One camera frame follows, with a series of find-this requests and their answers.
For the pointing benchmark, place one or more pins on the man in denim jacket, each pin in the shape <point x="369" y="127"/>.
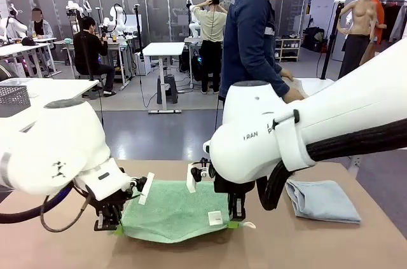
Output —
<point x="248" y="43"/>

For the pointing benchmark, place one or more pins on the shoe shelf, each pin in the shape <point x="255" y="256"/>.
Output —
<point x="287" y="49"/>

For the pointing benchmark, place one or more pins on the person's right hand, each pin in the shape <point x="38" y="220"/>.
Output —
<point x="295" y="96"/>

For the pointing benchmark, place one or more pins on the bare torso mannequin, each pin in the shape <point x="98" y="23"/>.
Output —
<point x="359" y="17"/>

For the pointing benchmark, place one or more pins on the white standing desk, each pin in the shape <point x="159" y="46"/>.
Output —
<point x="163" y="49"/>

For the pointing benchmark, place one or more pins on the man in grey jacket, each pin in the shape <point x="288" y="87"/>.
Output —
<point x="39" y="29"/>

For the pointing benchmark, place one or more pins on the person's right forearm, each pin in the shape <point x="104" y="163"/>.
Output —
<point x="273" y="79"/>

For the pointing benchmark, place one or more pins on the pale grey towel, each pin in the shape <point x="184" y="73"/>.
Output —
<point x="297" y="86"/>

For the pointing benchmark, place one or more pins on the blue-grey towel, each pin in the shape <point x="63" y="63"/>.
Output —
<point x="324" y="200"/>

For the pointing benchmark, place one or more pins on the green towel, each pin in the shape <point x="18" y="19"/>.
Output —
<point x="175" y="215"/>

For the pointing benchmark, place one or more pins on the black tripod stand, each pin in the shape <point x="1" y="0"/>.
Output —
<point x="139" y="32"/>

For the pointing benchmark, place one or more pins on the clothes rack with garments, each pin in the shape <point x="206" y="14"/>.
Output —
<point x="392" y="17"/>

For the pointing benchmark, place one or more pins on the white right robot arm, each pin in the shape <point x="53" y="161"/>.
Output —
<point x="254" y="113"/>

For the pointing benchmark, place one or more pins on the person in beige shirt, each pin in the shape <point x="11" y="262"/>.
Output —
<point x="211" y="24"/>

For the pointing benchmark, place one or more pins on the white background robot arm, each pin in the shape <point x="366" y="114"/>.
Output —
<point x="17" y="25"/>
<point x="114" y="16"/>
<point x="71" y="4"/>
<point x="194" y="29"/>

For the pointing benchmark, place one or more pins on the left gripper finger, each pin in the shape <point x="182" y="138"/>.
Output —
<point x="117" y="224"/>
<point x="100" y="223"/>

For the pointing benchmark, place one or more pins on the mannequin in orange shirt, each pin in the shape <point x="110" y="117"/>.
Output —
<point x="378" y="11"/>

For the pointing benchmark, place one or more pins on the green cloth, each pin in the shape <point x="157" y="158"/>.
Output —
<point x="68" y="40"/>

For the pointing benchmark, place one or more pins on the right wrist camera assembly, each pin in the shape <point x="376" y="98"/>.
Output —
<point x="192" y="180"/>

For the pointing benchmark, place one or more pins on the dark grey plastic stool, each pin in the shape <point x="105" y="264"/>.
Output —
<point x="167" y="89"/>

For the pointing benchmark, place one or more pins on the person's left hand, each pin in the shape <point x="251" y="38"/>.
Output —
<point x="287" y="74"/>

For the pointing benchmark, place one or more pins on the white cabinet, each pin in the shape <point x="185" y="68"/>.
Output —
<point x="145" y="64"/>

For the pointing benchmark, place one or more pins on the black cap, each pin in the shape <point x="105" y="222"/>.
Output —
<point x="28" y="41"/>

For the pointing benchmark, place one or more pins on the black light stand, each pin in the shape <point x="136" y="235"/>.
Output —
<point x="339" y="1"/>

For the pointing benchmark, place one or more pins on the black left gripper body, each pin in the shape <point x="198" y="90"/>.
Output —
<point x="109" y="208"/>

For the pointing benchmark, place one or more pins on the grey mesh basket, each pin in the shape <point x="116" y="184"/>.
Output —
<point x="14" y="97"/>

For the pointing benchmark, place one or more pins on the black bags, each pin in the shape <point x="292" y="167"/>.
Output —
<point x="313" y="38"/>

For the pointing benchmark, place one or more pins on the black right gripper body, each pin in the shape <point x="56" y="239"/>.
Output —
<point x="237" y="200"/>

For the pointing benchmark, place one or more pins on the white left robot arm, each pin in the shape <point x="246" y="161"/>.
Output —
<point x="47" y="142"/>

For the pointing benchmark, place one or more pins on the seated man in black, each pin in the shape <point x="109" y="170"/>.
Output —
<point x="89" y="49"/>

